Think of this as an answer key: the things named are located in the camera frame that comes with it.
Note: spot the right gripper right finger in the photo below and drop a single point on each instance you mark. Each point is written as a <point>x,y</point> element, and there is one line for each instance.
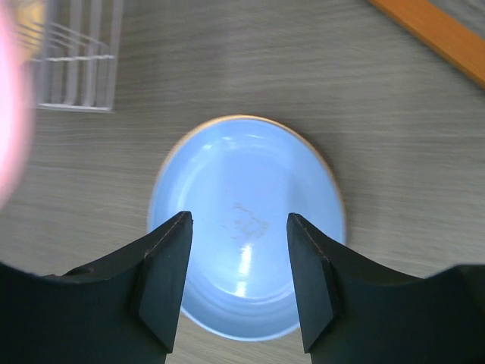
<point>354,310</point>

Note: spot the blue plate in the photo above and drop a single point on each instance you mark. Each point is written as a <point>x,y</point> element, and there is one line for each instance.
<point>239,289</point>

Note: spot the orange wooden shelf rack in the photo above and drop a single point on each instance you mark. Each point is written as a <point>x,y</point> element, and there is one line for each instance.
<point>449,38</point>

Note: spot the yellow bear plate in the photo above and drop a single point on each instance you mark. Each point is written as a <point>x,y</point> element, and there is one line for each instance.
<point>249,173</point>

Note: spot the pink plate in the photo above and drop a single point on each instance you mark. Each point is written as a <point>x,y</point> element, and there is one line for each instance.
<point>16,115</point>

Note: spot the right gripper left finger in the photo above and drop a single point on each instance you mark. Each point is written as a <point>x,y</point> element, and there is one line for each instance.
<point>121,308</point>

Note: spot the white wire dish rack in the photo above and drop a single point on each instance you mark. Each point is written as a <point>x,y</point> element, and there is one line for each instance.
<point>71,52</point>

